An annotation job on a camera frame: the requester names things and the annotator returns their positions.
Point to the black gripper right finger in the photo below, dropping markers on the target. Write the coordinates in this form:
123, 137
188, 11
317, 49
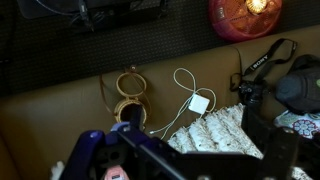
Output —
273, 146

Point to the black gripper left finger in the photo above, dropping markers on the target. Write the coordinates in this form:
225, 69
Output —
146, 146

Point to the brown wicker jar with lid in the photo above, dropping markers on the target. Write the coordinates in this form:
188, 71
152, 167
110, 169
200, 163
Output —
120, 106

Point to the floral patterned pillow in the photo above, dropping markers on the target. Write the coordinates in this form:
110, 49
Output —
305, 126

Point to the white fluffy pillow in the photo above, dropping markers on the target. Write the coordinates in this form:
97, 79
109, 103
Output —
216, 133

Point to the black soft bag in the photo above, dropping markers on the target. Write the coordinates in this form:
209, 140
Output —
300, 90

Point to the blue plastic connector piece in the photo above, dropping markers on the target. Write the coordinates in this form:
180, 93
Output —
83, 153

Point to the white power adapter brick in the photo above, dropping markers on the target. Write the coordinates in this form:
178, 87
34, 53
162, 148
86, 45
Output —
199, 103

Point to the brown sofa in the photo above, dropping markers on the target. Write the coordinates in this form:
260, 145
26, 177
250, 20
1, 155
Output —
66, 110

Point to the white fluffy toy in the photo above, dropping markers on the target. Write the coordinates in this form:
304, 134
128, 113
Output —
57, 170

